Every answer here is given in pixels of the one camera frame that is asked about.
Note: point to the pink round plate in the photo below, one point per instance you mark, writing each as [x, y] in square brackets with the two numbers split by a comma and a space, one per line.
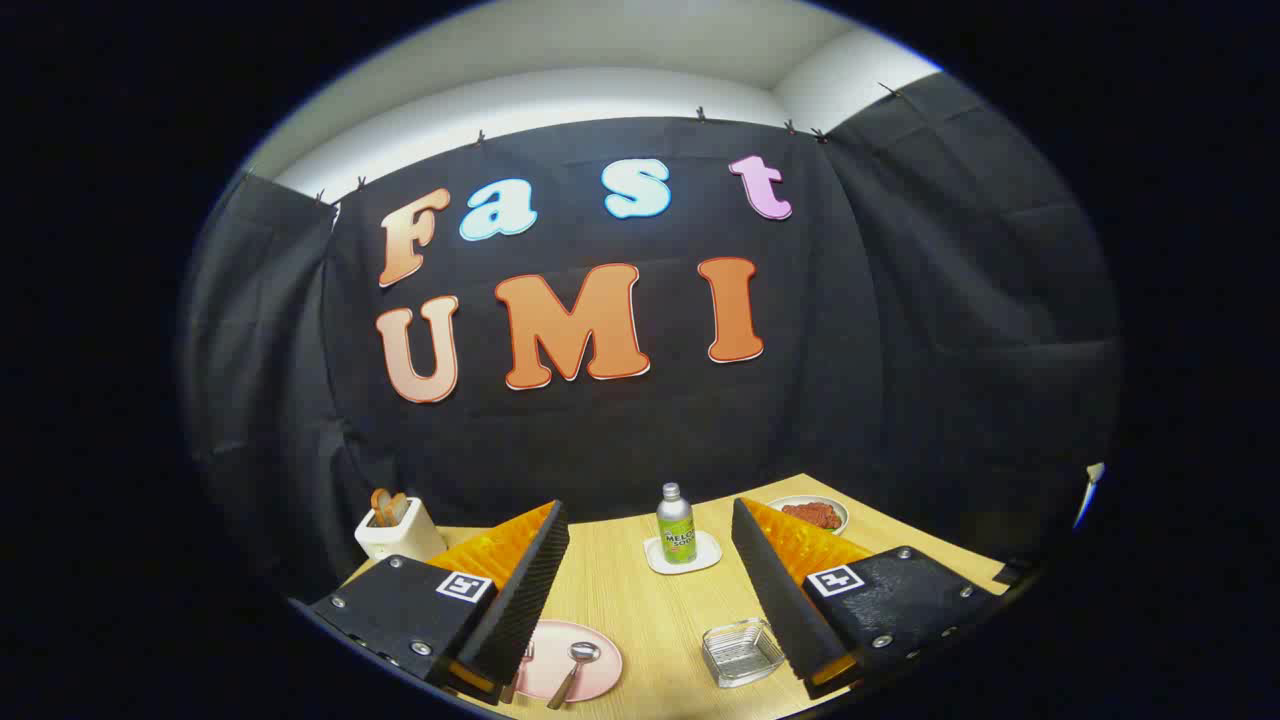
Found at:
[555, 650]

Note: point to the green soda bottle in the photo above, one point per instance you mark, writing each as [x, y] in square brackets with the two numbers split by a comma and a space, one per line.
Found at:
[676, 530]

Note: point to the red-brown meat piece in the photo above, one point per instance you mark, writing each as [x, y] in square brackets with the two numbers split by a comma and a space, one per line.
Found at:
[812, 515]

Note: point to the brown toast slice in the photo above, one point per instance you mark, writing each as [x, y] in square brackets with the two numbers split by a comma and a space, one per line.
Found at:
[380, 505]
[399, 507]

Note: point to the white square coaster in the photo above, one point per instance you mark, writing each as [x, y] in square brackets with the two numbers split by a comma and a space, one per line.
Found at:
[706, 550]

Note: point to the white toaster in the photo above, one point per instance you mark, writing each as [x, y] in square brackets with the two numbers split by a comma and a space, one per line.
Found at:
[400, 542]

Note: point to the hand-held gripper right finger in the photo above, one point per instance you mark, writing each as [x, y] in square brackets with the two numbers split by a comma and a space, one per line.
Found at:
[775, 590]

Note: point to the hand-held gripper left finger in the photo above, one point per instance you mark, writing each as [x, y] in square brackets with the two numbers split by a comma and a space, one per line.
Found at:
[520, 590]

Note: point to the white oval plate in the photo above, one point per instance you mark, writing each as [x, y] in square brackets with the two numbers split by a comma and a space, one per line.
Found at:
[838, 524]

